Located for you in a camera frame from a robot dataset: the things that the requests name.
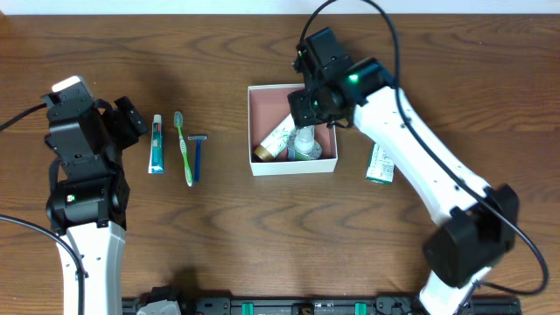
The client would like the white box pink interior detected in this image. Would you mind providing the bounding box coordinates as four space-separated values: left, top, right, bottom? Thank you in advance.
248 83 338 177

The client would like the clear sanitizer pump bottle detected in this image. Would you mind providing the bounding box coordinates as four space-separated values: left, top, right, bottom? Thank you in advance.
287 125 322 161

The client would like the white floral cream tube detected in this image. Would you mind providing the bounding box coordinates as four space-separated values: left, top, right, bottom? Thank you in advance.
253 115 296 162

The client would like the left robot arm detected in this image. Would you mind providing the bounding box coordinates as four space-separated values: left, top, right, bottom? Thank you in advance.
42 76 148 314

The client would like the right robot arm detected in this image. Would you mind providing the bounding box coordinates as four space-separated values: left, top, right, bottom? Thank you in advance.
288 28 519 314

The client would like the small teal toothpaste tube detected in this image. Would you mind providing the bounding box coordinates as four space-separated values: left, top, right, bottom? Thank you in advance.
148 115 165 174

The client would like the green toothbrush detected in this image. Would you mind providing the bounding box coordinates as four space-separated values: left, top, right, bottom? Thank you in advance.
173 111 193 187

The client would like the blue disposable razor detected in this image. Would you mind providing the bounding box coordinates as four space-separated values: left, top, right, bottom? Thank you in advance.
188 135 207 184

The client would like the green white soap box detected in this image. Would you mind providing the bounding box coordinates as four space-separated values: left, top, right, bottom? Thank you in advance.
366 143 395 185

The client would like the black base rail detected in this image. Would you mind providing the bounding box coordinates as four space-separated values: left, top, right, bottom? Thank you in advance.
122 286 522 315

